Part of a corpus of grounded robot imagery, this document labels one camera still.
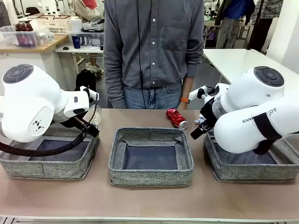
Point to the person's bare left forearm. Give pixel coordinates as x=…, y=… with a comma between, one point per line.
x=187, y=87

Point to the person in blue top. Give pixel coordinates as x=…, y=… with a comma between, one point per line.
x=230, y=30

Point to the person in grey shirt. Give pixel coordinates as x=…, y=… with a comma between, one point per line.
x=151, y=46

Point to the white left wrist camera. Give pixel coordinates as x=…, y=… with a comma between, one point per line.
x=92, y=93

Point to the person in plaid shirt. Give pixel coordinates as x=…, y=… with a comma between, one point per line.
x=266, y=9

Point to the person in beige jacket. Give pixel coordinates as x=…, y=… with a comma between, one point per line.
x=81, y=11

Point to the aluminium table frame rail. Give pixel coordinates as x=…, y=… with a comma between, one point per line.
x=9, y=220

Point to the black backpack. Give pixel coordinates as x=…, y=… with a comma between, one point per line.
x=86, y=79

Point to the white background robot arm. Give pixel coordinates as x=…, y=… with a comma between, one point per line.
x=208, y=8

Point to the clear plastic storage box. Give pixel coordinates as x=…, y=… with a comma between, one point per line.
x=11, y=37

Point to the grey fabric basket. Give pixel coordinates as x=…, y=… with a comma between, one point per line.
x=149, y=177
x=245, y=172
x=58, y=171

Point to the white lattice crate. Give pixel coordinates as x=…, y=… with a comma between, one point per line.
x=58, y=28

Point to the wood topped white cabinet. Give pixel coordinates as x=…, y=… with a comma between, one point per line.
x=54, y=43

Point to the clear crushed plastic cup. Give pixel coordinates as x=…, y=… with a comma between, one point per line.
x=97, y=116

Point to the person's left hand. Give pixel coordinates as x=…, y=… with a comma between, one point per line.
x=182, y=106

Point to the person's grey sleeved right forearm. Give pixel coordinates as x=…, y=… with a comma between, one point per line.
x=114, y=93

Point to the orange wristband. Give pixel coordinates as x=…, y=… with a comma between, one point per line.
x=184, y=100

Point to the white desk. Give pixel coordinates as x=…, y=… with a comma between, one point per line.
x=79, y=49

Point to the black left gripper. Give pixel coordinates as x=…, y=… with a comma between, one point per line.
x=80, y=121

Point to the white plastic canister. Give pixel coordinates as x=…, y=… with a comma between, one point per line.
x=76, y=25

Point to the blue drink bottle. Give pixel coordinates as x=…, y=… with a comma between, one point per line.
x=76, y=42

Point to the brown bottle pack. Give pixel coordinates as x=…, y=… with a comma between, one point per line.
x=24, y=27

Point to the white and black device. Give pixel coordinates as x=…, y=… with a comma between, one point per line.
x=93, y=25

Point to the white paper ball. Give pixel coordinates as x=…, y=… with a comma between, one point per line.
x=198, y=121

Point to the crushed red soda can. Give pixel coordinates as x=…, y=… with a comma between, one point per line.
x=175, y=116

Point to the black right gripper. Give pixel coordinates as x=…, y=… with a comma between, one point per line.
x=210, y=114

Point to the black computer mouse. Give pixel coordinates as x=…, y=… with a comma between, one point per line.
x=66, y=48

